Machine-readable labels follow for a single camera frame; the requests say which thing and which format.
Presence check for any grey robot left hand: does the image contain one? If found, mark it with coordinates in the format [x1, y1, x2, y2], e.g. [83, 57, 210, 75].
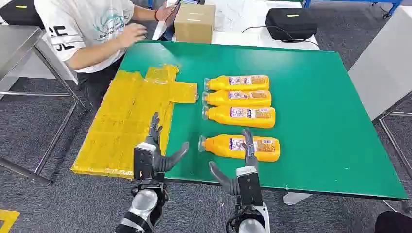
[144, 112, 190, 173]

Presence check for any cardboard box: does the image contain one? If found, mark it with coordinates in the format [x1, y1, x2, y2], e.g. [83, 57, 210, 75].
[174, 3, 216, 44]

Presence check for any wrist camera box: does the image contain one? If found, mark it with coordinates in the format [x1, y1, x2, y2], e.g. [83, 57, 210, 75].
[236, 166, 265, 207]
[133, 142, 157, 181]

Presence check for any black robot foot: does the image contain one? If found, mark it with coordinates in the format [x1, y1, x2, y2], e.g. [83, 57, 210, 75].
[374, 210, 412, 233]

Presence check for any steel frame table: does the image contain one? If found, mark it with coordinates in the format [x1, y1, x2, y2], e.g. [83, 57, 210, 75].
[0, 25, 87, 186]

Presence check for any person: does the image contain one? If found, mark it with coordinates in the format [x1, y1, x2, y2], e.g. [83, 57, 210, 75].
[34, 0, 181, 108]

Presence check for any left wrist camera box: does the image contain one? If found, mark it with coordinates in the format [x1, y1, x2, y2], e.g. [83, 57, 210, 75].
[133, 142, 157, 181]

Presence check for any black case with cable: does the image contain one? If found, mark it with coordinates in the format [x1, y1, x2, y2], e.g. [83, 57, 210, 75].
[265, 7, 318, 41]

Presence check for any black cable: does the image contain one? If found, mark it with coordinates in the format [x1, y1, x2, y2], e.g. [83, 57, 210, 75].
[242, 25, 321, 50]

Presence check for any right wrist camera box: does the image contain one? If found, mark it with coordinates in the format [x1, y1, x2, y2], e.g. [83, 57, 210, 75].
[236, 166, 265, 207]

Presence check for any dark tablet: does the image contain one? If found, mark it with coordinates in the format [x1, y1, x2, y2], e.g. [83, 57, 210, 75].
[160, 0, 182, 42]

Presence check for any person's right hand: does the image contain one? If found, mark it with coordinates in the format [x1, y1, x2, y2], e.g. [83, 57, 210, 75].
[116, 22, 148, 48]

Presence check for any person's left hand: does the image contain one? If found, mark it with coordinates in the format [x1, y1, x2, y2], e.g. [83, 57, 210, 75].
[155, 2, 177, 22]

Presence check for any grey table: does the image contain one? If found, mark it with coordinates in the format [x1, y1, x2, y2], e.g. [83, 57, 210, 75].
[347, 5, 412, 181]

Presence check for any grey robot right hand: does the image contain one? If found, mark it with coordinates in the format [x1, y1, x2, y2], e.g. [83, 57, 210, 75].
[208, 128, 260, 196]

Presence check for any white table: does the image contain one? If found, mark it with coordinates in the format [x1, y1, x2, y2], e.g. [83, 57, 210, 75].
[151, 0, 321, 51]

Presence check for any green table mat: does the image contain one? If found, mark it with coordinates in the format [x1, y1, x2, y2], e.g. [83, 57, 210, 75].
[117, 40, 409, 200]

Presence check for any orange drink bottle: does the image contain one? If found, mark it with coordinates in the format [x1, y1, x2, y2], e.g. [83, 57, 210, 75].
[198, 134, 281, 163]
[202, 105, 276, 129]
[204, 75, 270, 92]
[202, 89, 272, 108]

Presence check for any person's hand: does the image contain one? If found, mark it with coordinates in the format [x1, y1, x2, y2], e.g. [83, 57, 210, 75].
[116, 22, 148, 48]
[155, 2, 177, 22]

